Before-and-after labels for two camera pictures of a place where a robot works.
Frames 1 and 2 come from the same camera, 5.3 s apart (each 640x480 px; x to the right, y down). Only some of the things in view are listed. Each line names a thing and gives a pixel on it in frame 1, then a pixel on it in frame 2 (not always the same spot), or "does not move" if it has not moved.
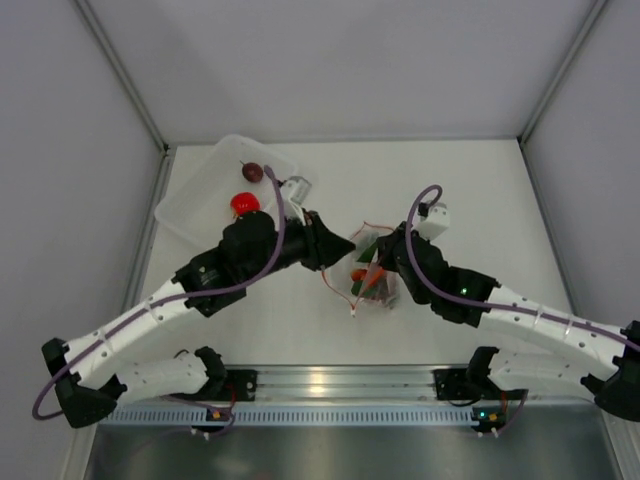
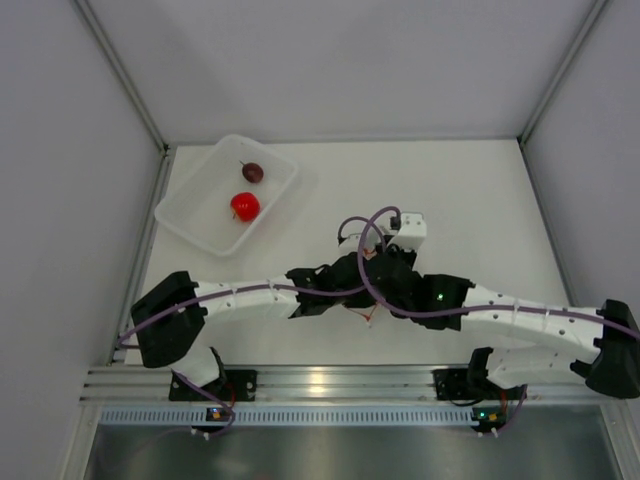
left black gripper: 322,246 → 364,301
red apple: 242,203 does not move
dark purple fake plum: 252,171 does not move
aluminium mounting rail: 370,384 does not move
